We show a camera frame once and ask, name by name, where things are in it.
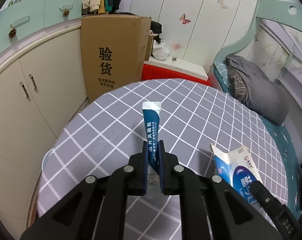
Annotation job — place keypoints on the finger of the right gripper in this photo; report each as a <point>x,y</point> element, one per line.
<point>279,213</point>

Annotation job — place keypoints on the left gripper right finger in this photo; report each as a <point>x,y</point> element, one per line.
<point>209,209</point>

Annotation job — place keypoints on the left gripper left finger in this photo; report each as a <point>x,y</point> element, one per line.
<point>96,207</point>

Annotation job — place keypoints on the blue white toothpaste box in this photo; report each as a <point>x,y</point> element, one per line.
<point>239,170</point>

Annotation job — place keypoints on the blue toothpaste tube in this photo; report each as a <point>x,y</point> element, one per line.
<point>151,115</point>

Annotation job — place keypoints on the teal bed sheet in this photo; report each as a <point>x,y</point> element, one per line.
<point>272,148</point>

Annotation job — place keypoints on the light blue plastic bin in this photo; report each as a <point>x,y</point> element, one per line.
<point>46,159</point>

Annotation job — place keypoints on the grey checked tablecloth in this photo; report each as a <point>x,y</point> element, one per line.
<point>101,138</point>

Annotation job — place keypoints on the grey folded duvet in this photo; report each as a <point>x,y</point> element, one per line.
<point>254,89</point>

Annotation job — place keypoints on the red box with white lid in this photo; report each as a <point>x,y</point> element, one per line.
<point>151,72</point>

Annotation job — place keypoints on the tall cardboard box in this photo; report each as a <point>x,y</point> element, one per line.
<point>113,51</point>

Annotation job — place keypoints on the white plastic bag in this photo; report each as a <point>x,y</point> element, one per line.
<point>160,51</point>

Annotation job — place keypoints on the white wardrobe doors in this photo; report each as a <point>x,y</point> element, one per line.
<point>214,24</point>

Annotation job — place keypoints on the pink butterfly sticker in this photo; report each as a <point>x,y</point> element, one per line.
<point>184,20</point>

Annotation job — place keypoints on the pine cone ornament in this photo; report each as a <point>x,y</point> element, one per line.
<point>12,33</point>
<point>66,13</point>

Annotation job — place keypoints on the teal drawer stair unit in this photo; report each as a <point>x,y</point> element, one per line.
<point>30,16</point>

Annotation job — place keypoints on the teal bunk bed frame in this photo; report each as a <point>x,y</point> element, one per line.
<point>272,41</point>

